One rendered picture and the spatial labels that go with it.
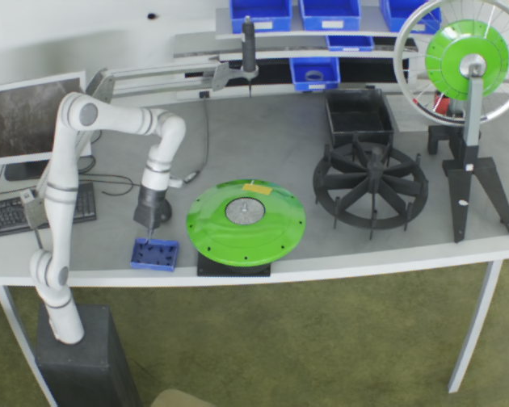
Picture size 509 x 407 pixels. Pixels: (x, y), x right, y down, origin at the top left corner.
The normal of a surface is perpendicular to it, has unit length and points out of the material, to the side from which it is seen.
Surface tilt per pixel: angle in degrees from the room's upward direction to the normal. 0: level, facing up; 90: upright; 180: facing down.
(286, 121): 0
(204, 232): 23
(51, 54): 90
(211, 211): 11
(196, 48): 0
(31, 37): 90
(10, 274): 0
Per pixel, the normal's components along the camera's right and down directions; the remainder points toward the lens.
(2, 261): -0.03, -0.73
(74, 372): 0.04, 0.68
